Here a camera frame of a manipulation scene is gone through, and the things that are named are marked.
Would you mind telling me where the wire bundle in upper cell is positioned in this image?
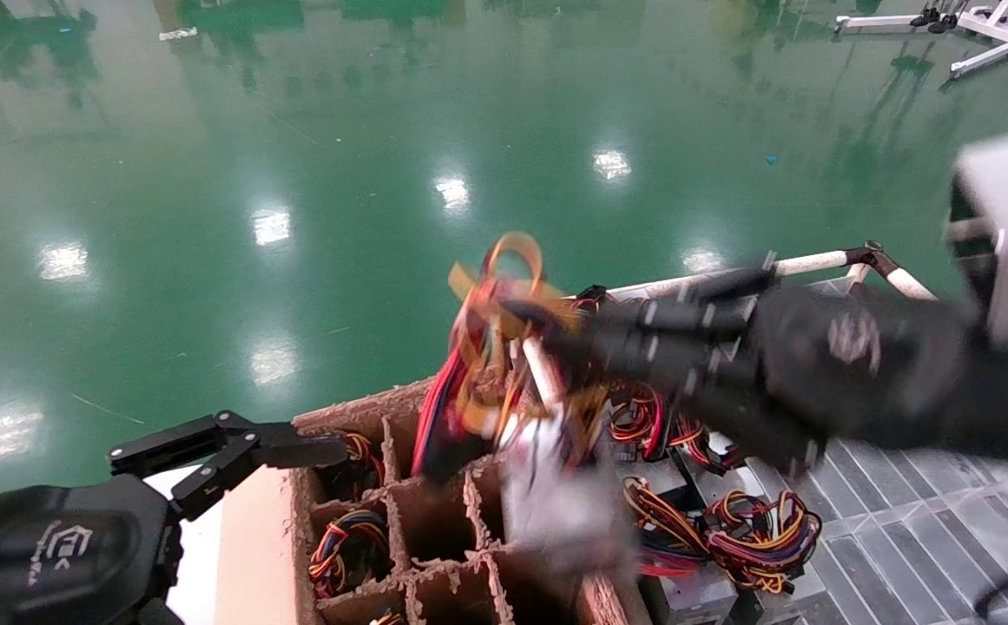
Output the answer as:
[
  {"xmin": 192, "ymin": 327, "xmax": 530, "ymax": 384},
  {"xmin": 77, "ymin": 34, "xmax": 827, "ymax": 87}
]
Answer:
[{"xmin": 321, "ymin": 431, "xmax": 386, "ymax": 503}]

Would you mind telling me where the white metal floor stand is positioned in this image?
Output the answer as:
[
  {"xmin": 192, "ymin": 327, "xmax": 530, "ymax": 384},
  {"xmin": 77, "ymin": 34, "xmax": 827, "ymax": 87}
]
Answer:
[{"xmin": 833, "ymin": 0, "xmax": 1008, "ymax": 81}]

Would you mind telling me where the wire bundle in cell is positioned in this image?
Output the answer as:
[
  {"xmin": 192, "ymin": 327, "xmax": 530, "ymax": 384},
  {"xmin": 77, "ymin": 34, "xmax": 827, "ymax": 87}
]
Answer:
[
  {"xmin": 308, "ymin": 509, "xmax": 392, "ymax": 601},
  {"xmin": 321, "ymin": 431, "xmax": 386, "ymax": 503}
]

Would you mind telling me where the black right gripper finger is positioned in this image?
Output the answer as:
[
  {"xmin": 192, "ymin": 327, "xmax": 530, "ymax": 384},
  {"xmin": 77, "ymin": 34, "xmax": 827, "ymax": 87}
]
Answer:
[
  {"xmin": 556, "ymin": 345, "xmax": 822, "ymax": 475},
  {"xmin": 502, "ymin": 264, "xmax": 779, "ymax": 349}
]

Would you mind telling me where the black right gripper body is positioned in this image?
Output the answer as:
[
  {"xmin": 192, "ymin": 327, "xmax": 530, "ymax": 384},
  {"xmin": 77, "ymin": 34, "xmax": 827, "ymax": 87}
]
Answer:
[{"xmin": 729, "ymin": 285, "xmax": 991, "ymax": 457}]

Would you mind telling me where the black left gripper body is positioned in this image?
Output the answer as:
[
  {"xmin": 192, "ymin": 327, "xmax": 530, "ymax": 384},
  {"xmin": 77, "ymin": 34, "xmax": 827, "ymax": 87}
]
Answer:
[{"xmin": 0, "ymin": 475, "xmax": 184, "ymax": 625}]

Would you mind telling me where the brown cardboard divider box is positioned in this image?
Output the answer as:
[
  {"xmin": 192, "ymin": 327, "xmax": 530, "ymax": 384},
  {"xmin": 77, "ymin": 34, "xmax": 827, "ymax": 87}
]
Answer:
[{"xmin": 217, "ymin": 375, "xmax": 654, "ymax": 625}]

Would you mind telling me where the wire bundle in lower cell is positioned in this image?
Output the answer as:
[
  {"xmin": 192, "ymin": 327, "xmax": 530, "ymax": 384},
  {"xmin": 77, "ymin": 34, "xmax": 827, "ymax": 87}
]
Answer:
[{"xmin": 308, "ymin": 509, "xmax": 392, "ymax": 601}]

